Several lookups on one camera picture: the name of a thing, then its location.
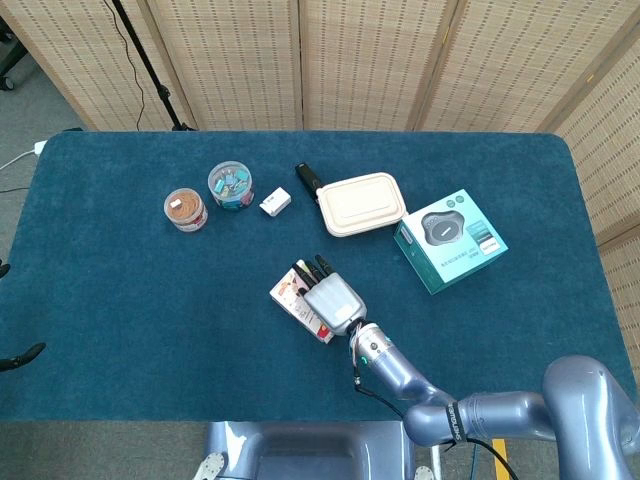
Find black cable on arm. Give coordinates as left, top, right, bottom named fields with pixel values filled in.
left=351, top=367, right=519, bottom=480

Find bamboo folding screen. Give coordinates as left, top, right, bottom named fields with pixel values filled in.
left=553, top=44, right=640, bottom=361
left=0, top=0, right=640, bottom=134

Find black tripod stand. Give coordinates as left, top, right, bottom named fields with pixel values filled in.
left=110, top=0, right=197, bottom=132

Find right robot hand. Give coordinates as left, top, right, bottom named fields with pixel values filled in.
left=292, top=254, right=369, bottom=338

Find beige lidded lunch box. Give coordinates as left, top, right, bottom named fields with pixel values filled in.
left=315, top=171, right=407, bottom=238

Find blue-grey robot torso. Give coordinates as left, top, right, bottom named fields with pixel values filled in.
left=192, top=420, right=437, bottom=480

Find small white box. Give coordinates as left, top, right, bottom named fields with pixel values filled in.
left=258, top=186, right=293, bottom=218

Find teal speaker product box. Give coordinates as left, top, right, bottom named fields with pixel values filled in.
left=392, top=188, right=509, bottom=296

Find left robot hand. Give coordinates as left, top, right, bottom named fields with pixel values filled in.
left=0, top=262, right=48, bottom=373

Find clear jar colourful binder clips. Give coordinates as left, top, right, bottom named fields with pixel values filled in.
left=207, top=160, right=255, bottom=212

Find clear jar brown rubber bands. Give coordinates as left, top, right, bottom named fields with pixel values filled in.
left=162, top=187, right=209, bottom=234

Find blue table mat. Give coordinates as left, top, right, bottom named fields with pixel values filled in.
left=0, top=130, right=634, bottom=424

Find yellow floor tape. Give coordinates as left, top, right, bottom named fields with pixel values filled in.
left=491, top=438, right=512, bottom=480

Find black marker pen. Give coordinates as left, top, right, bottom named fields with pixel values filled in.
left=294, top=162, right=321, bottom=204

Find pink snack box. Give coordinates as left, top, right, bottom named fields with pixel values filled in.
left=269, top=258, right=337, bottom=347

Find black wheeled chair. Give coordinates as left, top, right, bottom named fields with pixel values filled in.
left=0, top=27, right=29, bottom=92

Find white power strip with cord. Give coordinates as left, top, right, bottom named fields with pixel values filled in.
left=0, top=140, right=49, bottom=172

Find thin black hanging cable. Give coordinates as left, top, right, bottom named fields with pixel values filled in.
left=102, top=0, right=146, bottom=132

